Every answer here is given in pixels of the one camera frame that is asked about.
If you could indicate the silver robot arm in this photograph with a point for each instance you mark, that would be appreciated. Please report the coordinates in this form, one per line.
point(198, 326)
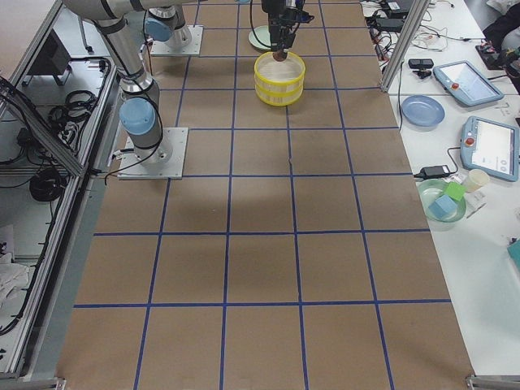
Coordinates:
point(139, 113)
point(167, 24)

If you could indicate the yellow steamer layer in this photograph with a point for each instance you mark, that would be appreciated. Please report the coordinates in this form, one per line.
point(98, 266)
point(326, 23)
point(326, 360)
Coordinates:
point(279, 73)
point(274, 98)

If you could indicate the blue foam cube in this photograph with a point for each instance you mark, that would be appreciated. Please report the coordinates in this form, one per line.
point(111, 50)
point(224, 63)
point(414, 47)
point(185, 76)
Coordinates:
point(442, 208)

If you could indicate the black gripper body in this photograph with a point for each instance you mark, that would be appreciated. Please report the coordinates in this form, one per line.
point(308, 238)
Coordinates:
point(273, 12)

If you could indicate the aluminium frame post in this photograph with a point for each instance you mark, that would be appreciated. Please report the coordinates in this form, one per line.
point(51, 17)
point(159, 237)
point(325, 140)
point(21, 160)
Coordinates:
point(411, 24)

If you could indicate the teach pendant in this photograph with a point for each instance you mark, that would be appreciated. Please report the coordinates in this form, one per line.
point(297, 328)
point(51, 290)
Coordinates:
point(466, 83)
point(492, 147)

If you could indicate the lower teach pendant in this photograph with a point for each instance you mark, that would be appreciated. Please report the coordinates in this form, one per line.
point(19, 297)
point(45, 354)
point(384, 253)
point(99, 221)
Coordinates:
point(492, 147)

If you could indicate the brown steamed bun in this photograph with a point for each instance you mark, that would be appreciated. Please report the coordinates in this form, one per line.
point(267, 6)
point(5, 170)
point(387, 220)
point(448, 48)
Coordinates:
point(280, 55)

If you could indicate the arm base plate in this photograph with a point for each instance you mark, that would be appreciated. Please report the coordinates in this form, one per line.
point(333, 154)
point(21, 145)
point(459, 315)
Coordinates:
point(186, 41)
point(167, 162)

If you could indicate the cream paper cup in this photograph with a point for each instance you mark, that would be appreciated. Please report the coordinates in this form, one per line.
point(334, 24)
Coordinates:
point(475, 180)

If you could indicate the green plate with blocks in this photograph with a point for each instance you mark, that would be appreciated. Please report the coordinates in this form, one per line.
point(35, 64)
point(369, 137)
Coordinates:
point(429, 190)

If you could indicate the green foam cube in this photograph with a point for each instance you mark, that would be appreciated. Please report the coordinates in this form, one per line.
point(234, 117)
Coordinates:
point(455, 191)

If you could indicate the upper teach pendant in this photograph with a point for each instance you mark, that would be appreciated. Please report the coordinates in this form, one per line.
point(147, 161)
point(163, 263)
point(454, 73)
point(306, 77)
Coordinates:
point(466, 83)

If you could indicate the light green plate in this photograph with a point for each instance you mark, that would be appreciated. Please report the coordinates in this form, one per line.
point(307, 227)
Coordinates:
point(260, 36)

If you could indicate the blue plate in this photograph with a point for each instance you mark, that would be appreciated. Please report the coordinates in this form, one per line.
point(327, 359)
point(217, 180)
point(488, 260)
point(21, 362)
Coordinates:
point(423, 111)

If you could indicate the black power adapter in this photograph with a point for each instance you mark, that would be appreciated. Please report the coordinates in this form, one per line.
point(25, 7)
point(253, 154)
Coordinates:
point(433, 172)

